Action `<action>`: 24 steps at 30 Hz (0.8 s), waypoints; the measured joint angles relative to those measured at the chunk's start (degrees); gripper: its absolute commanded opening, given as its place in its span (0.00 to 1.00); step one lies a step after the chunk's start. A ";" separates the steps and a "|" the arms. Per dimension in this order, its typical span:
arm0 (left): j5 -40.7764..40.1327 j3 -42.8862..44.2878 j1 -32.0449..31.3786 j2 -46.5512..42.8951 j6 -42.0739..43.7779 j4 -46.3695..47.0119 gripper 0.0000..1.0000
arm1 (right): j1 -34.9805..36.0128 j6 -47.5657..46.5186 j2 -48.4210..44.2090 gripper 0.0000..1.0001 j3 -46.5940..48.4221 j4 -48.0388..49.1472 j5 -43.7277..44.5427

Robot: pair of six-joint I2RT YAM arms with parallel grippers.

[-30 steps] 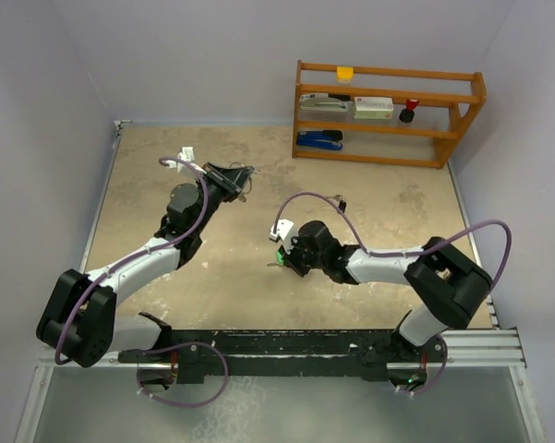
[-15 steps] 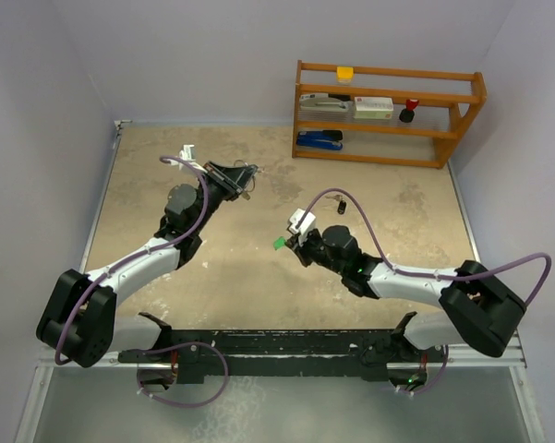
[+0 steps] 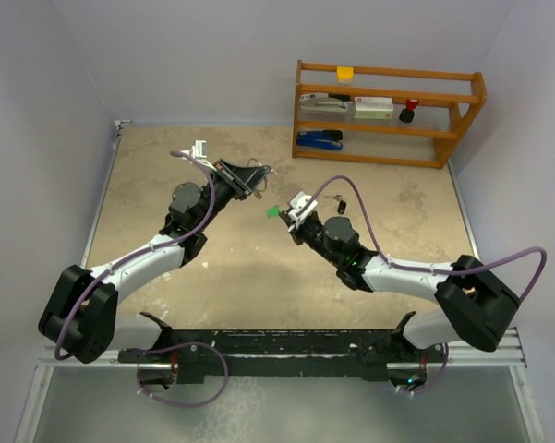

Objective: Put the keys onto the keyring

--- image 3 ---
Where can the key with black fob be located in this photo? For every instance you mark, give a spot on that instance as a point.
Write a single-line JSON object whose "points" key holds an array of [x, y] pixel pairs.
{"points": [[341, 203]]}

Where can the wooden shelf rack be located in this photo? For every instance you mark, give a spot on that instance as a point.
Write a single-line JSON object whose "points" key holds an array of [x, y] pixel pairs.
{"points": [[393, 116]]}

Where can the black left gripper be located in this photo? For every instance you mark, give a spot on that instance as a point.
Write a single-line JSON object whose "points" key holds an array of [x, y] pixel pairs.
{"points": [[247, 178]]}

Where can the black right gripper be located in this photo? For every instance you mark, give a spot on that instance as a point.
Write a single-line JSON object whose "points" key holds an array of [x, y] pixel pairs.
{"points": [[296, 233]]}

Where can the blue stapler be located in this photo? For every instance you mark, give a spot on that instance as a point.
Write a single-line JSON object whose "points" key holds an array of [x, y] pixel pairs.
{"points": [[320, 139]]}

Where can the white green staples box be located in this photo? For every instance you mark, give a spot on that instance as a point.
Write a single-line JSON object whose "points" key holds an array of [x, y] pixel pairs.
{"points": [[373, 108]]}

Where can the grey stapler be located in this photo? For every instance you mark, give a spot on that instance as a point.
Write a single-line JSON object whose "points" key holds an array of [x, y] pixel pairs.
{"points": [[325, 103]]}

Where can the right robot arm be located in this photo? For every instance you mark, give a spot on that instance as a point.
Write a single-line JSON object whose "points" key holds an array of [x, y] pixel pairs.
{"points": [[476, 308]]}

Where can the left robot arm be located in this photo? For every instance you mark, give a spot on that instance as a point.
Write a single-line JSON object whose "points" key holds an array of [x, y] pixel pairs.
{"points": [[81, 316]]}

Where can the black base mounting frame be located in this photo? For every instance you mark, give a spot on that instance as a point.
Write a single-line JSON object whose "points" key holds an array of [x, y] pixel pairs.
{"points": [[369, 354]]}

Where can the yellow small box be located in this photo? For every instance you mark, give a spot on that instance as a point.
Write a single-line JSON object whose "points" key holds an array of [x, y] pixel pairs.
{"points": [[344, 74]]}

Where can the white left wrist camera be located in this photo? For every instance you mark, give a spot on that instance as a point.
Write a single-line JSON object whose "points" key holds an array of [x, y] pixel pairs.
{"points": [[199, 150]]}

